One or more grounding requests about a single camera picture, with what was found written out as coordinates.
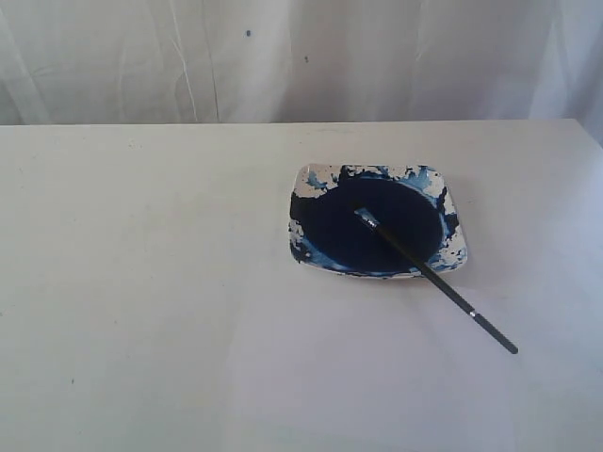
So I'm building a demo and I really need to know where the black paintbrush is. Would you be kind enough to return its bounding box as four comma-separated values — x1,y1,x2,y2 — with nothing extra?
354,207,519,355

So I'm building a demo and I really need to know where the square white plate blue paint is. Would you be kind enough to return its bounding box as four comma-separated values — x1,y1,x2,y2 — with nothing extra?
288,164,468,279

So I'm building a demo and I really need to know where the white backdrop sheet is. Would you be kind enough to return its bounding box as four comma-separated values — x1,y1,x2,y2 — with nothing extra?
1,1,602,126

